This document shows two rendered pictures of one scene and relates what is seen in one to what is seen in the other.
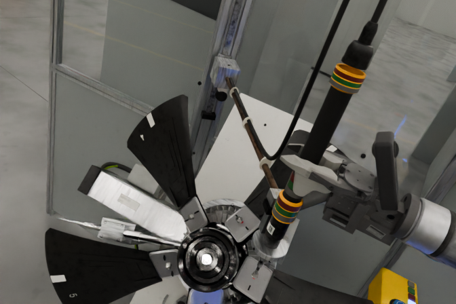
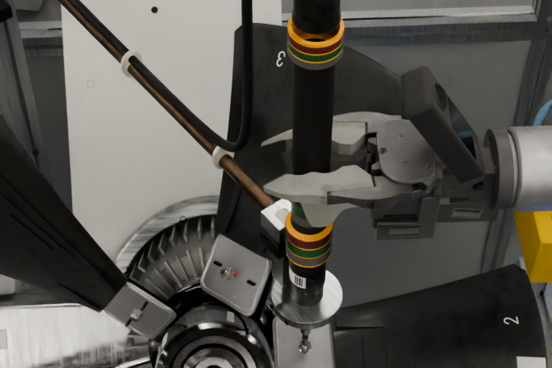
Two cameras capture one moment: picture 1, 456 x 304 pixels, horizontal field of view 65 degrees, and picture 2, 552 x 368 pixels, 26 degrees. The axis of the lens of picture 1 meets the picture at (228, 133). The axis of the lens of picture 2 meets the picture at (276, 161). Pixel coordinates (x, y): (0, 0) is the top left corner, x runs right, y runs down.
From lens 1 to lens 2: 0.52 m
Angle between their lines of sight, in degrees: 24
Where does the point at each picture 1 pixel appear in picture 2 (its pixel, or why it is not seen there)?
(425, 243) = (541, 204)
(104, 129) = not seen: outside the picture
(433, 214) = (537, 158)
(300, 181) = (316, 209)
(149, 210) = (32, 330)
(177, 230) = (111, 336)
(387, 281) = not seen: hidden behind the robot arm
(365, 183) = (418, 161)
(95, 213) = not seen: outside the picture
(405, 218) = (499, 186)
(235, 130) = (96, 56)
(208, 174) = (94, 180)
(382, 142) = (416, 105)
